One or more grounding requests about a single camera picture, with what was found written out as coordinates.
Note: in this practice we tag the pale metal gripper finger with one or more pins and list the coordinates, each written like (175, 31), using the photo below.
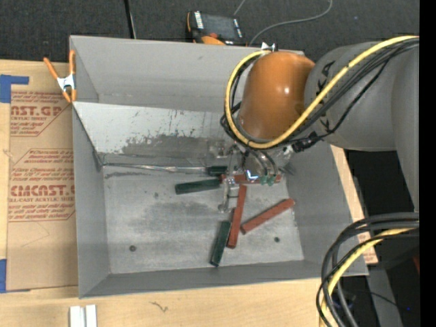
(225, 196)

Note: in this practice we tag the red-brown flat block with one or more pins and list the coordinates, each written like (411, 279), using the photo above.
(238, 178)
(267, 215)
(237, 216)

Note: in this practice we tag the dark green flat block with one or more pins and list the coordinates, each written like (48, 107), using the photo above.
(217, 171)
(220, 242)
(195, 186)

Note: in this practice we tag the grey metal bin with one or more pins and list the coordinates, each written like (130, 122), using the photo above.
(163, 216)

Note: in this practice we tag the brown cardboard board red print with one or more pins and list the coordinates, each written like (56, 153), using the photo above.
(37, 237)

